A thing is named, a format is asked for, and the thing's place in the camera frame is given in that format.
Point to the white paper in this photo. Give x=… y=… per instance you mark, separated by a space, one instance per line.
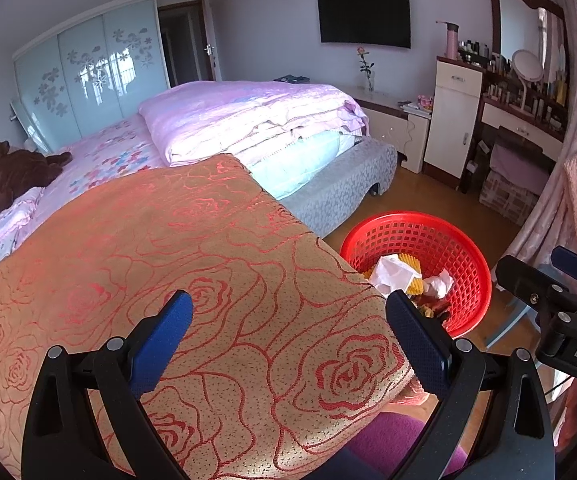
x=438 y=285

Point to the stack of papers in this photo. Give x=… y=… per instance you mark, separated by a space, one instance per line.
x=412 y=107

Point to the white cloth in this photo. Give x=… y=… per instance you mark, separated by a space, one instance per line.
x=393 y=272

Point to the small pink toy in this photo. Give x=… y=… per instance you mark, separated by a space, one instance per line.
x=426 y=101

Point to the black wall television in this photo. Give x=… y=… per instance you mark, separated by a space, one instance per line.
x=363 y=17

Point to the row of cosmetic bottles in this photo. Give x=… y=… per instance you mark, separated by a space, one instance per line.
x=498 y=92

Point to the yellow knitted cloth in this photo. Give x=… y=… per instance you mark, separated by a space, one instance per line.
x=411 y=261

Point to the red plastic mesh basket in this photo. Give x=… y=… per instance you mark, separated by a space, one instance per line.
x=418 y=232

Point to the round white makeup mirror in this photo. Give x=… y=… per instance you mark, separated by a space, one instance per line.
x=528 y=65

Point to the glass vase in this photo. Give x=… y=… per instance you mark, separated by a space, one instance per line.
x=370 y=82

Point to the cream tv cabinet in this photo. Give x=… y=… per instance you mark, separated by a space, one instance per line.
x=388 y=120

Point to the white leaning board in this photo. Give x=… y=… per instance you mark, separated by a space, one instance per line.
x=31 y=127

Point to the light blue quilt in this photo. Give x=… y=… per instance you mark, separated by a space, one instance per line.
x=293 y=165

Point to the pink floral bed sheet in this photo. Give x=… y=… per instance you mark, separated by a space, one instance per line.
x=103 y=155

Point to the stool with purple cloth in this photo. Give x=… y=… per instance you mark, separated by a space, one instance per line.
x=518 y=170

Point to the yellow ribbed cloth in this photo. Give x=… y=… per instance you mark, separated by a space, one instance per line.
x=416 y=287

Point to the grey upholstered bed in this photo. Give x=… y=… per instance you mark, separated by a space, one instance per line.
x=333 y=190

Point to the tall cream cabinet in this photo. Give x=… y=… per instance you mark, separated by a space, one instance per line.
x=451 y=120

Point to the dark wooden door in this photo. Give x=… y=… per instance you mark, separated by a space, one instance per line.
x=183 y=40

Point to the orange rose-patterned tablecloth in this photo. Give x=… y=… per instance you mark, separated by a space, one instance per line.
x=168 y=240

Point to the pink rose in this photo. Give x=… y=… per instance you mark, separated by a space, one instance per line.
x=365 y=60

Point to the folded pink duvet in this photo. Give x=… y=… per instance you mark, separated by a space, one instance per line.
x=243 y=110

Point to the blue cloth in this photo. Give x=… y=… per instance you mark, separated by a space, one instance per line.
x=291 y=79

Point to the large brown teddy bear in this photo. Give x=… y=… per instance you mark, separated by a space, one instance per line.
x=13 y=175

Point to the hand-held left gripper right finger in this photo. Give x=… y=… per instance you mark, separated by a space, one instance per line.
x=418 y=345

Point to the dark wood dressing table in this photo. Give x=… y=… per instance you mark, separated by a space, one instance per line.
x=513 y=120

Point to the frosted glass sliding wardrobe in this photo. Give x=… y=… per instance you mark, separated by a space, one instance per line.
x=93 y=60

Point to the white patterned storage box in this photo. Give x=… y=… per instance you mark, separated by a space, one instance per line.
x=505 y=197

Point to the pink water bottle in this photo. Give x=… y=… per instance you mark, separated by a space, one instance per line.
x=449 y=42

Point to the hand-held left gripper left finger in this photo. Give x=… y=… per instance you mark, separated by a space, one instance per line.
x=161 y=345

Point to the purple chair seat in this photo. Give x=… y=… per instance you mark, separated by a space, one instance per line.
x=393 y=440

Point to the pink ruffled small quilt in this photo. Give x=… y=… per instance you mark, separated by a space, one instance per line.
x=8 y=230

